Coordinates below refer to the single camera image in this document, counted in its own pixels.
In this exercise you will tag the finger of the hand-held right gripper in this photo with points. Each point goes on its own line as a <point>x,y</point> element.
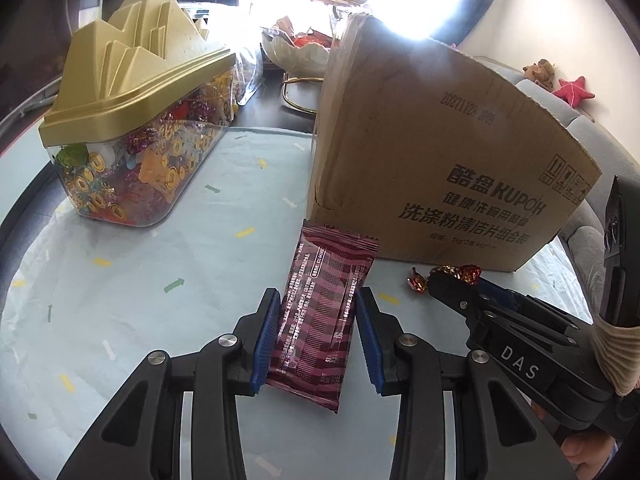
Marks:
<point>452,292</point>
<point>502,294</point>

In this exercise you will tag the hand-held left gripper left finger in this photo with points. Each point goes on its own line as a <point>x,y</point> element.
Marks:
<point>265,342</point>

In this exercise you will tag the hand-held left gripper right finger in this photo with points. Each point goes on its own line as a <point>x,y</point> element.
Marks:
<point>367,347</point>

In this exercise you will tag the gold red twist-wrapped candy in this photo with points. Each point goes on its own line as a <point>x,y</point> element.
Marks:
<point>417,282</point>

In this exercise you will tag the maroon striped snack packet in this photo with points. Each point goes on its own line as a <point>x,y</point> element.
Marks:
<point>320,310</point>

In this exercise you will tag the brown cardboard box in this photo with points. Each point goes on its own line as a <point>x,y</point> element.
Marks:
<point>425,160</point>

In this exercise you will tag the person's right hand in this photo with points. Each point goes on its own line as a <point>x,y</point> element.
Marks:
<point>587,450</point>

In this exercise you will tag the grey sofa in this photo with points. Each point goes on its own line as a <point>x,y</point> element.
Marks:
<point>585,135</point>

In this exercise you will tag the red star plush toy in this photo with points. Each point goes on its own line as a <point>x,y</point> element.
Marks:
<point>572,91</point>

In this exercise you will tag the brown plush toy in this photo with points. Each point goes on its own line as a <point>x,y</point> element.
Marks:
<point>539,74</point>

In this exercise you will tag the clear candy jar gold lid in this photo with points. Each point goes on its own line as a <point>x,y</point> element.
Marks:
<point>135,110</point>

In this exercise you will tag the clear plastic bag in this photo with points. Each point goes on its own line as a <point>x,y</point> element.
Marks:
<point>248,75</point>

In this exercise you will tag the white tiered bowl stand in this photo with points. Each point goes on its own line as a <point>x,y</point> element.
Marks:
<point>305,55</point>

